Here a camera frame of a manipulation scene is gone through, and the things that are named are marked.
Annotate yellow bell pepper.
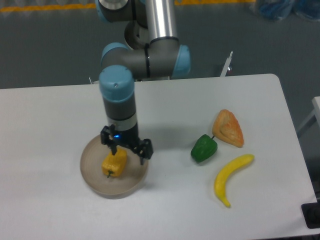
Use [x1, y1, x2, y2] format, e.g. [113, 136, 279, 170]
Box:
[101, 148, 128, 178]

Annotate yellow banana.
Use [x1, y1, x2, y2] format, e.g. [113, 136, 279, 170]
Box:
[213, 154, 255, 208]

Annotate green bell pepper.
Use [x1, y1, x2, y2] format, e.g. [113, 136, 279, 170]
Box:
[190, 134, 218, 163]

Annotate black device at table edge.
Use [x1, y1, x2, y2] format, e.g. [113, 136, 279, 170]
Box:
[301, 202, 320, 229]

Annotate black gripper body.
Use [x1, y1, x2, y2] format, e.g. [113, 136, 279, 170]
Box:
[109, 123, 140, 150]

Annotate blue plastic bags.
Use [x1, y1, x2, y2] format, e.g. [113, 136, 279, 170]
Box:
[254, 0, 320, 22]

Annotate orange bread pastry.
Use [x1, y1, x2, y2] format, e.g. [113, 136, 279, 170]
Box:
[211, 109, 244, 148]

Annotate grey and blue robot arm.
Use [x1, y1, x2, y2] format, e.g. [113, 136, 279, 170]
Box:
[95, 0, 191, 164]

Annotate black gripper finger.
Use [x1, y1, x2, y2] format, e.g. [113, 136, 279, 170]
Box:
[130, 138, 154, 165]
[100, 124, 118, 156]

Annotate white metal bracket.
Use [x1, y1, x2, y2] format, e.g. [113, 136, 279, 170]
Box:
[220, 51, 233, 77]

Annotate white frame at right edge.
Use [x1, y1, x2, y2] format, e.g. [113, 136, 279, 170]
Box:
[296, 96, 320, 138]

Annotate beige round plate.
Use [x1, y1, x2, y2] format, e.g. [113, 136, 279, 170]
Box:
[80, 135, 149, 199]

